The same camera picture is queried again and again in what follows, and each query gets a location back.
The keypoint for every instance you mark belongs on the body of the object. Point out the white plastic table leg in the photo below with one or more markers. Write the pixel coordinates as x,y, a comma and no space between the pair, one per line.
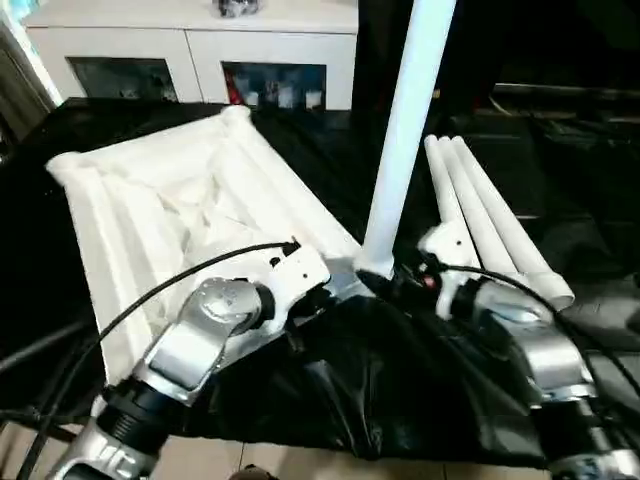
515,235
440,185
405,130
480,215

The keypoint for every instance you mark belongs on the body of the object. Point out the white plastic table top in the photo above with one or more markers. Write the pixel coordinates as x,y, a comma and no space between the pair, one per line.
150,200

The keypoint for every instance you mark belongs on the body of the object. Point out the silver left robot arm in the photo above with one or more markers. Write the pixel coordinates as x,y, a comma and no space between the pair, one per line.
185,350

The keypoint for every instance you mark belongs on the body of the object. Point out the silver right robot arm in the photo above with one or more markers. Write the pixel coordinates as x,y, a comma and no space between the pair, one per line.
545,365

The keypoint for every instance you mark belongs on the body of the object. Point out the black plastic mat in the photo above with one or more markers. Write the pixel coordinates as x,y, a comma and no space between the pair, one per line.
400,380

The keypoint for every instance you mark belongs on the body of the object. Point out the white glass-door cabinet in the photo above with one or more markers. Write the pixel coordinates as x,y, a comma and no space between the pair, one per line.
190,50

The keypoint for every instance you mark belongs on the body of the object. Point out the crumpled grey object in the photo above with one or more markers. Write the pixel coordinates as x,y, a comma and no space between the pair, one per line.
238,6

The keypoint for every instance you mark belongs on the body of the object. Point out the dark grey curtain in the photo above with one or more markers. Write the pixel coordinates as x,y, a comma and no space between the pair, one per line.
15,90

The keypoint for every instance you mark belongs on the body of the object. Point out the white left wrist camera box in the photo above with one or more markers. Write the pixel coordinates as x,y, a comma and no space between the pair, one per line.
298,272

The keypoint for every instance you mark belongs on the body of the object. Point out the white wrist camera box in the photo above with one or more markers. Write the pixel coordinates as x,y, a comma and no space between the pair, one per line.
450,250
298,272

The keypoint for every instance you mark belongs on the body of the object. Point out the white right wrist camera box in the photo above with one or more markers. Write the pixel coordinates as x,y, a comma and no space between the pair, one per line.
450,250

